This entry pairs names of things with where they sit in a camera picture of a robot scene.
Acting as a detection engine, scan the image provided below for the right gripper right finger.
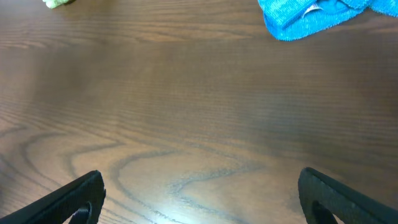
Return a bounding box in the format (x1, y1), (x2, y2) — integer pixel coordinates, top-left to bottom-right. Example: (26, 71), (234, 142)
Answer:
(298, 167), (397, 224)

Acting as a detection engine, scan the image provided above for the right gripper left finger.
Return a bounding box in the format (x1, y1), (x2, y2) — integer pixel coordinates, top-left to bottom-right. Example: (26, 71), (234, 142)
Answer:
(1, 170), (106, 224)

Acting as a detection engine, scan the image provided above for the blue cloth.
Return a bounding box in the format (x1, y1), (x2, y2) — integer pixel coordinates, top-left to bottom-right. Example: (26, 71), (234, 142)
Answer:
(258, 0), (397, 41)

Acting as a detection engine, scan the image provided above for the green folded cloth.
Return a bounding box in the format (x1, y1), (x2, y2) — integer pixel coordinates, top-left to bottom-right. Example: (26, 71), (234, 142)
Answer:
(42, 0), (75, 9)

